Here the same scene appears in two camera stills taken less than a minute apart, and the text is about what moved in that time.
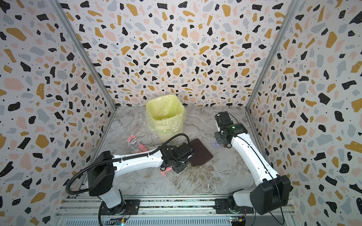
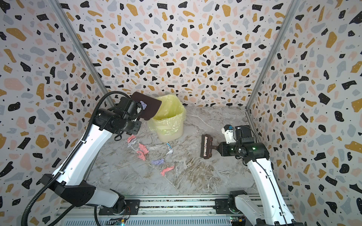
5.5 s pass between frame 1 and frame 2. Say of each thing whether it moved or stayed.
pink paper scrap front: stayed
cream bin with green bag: stayed
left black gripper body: moved
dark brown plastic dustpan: moved
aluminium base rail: stayed
